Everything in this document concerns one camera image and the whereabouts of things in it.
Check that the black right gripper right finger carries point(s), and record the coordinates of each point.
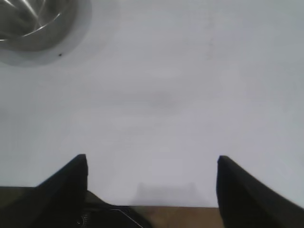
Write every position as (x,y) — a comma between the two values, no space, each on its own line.
(249,204)

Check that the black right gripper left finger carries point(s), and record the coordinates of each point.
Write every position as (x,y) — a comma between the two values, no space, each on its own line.
(54,202)

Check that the stainless steel mixing bowl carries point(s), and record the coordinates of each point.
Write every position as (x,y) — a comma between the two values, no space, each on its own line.
(31,23)

